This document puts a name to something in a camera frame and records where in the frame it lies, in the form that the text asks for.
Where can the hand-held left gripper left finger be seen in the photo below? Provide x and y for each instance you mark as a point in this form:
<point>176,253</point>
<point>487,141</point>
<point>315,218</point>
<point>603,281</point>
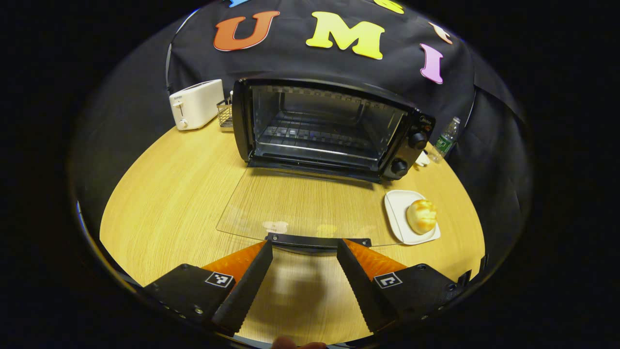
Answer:
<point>249,281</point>

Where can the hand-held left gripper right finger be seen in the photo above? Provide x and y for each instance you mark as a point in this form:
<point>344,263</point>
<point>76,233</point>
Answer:
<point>361,281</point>

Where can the golden bread roll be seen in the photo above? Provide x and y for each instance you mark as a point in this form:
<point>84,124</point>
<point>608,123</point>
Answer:
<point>421,216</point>

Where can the black electric oven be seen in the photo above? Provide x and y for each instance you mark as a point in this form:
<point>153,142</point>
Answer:
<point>242,121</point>

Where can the white square plate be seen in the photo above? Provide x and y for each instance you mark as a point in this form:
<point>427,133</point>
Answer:
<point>397,213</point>

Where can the small white object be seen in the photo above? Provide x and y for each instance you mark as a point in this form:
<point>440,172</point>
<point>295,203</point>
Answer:
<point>422,159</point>

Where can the clear plastic water bottle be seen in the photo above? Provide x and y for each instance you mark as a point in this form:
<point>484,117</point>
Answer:
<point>444,140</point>

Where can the white toaster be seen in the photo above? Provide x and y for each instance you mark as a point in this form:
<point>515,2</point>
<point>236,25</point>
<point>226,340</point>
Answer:
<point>196,104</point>

